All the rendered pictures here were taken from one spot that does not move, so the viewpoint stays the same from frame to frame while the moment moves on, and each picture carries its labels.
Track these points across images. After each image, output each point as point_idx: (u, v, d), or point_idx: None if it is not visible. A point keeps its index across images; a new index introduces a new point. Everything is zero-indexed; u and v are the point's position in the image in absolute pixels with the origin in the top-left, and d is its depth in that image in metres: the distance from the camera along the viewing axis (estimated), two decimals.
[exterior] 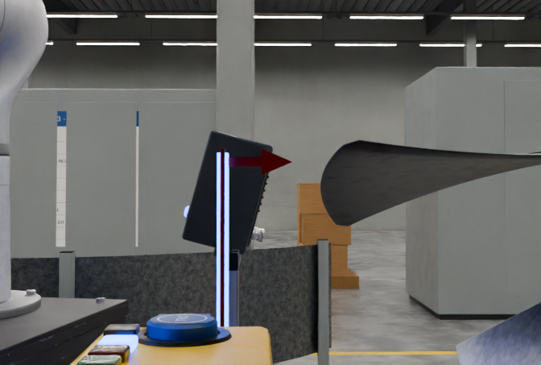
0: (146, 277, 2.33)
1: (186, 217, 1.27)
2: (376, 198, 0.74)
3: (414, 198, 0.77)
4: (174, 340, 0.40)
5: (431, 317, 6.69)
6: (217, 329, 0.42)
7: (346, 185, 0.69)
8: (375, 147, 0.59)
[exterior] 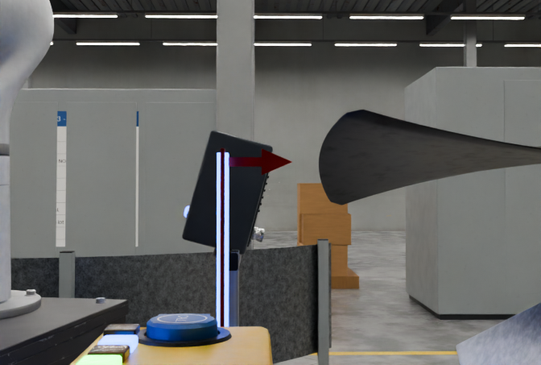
0: (146, 277, 2.33)
1: (186, 217, 1.27)
2: (373, 178, 0.74)
3: (410, 184, 0.77)
4: (174, 340, 0.40)
5: (431, 317, 6.69)
6: (217, 329, 0.42)
7: (344, 159, 0.69)
8: (377, 119, 0.59)
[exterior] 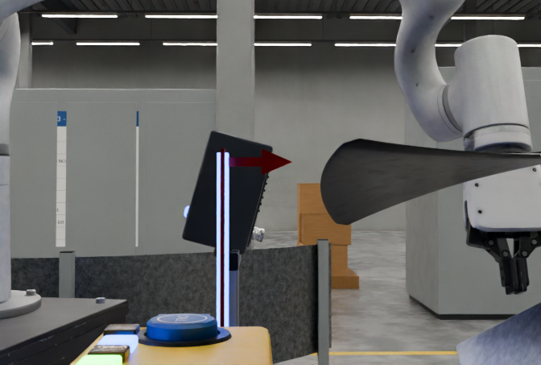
0: (146, 277, 2.33)
1: (186, 217, 1.27)
2: None
3: None
4: (174, 340, 0.40)
5: (431, 317, 6.69)
6: (217, 329, 0.42)
7: None
8: None
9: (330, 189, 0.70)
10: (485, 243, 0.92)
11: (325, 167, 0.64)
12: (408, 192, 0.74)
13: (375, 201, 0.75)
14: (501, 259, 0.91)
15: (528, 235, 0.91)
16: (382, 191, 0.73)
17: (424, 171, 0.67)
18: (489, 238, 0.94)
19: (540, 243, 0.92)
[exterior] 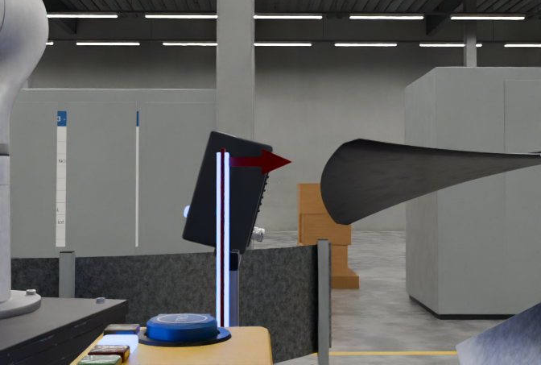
0: (146, 277, 2.33)
1: (186, 217, 1.27)
2: None
3: None
4: (174, 340, 0.40)
5: (431, 317, 6.69)
6: (217, 329, 0.42)
7: None
8: None
9: (330, 189, 0.70)
10: None
11: (325, 167, 0.64)
12: (408, 192, 0.74)
13: (375, 201, 0.75)
14: None
15: None
16: (382, 191, 0.73)
17: (424, 171, 0.67)
18: None
19: None
